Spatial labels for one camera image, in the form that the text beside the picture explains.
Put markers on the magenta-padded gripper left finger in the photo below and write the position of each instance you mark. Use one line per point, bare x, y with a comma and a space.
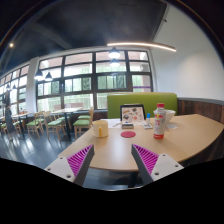
61, 166

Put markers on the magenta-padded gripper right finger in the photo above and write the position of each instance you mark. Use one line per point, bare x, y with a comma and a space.
163, 165

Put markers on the red-capped clear drink bottle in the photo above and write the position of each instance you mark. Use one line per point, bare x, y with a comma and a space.
159, 123

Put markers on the small white paper packet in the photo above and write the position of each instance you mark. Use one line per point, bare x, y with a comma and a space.
171, 126

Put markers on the group of green-seated wooden chairs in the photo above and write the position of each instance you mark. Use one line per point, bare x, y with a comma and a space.
55, 123

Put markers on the flat round red coaster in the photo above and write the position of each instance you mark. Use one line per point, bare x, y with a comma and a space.
128, 134

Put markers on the white bowl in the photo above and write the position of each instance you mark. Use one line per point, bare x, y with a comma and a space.
170, 115

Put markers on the small dark flat box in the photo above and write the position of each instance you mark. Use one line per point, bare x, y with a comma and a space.
127, 125

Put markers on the wooden dining table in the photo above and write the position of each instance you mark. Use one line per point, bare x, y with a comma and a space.
66, 110

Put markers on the black tablet with stickers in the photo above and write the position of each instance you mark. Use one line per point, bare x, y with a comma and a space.
132, 114

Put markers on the white printed paper sheet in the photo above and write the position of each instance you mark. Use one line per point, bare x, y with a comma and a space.
110, 122

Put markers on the green upholstered bench seat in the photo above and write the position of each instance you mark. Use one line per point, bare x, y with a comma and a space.
146, 99

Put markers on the person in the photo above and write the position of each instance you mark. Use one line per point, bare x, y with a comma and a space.
9, 113

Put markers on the group of pendant ceiling lamps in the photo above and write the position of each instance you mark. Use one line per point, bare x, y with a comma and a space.
114, 54

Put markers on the long curved ceiling light strip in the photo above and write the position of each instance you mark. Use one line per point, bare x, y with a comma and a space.
143, 44

